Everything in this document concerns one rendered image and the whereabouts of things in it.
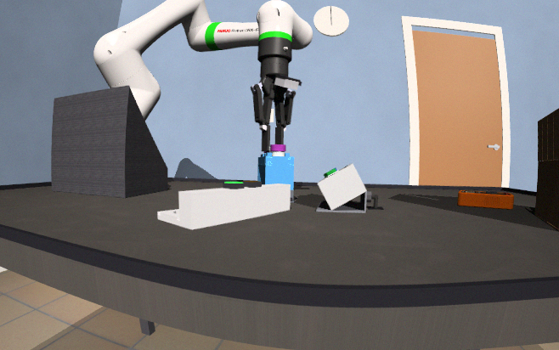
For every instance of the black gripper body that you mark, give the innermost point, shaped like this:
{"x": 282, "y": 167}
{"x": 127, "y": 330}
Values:
{"x": 269, "y": 67}

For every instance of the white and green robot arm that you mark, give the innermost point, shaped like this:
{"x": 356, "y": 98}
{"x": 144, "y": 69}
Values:
{"x": 118, "y": 53}

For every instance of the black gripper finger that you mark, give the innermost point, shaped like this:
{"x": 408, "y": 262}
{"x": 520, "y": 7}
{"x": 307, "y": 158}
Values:
{"x": 283, "y": 117}
{"x": 262, "y": 111}

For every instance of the dark grey table edge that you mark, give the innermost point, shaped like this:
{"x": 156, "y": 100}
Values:
{"x": 315, "y": 295}

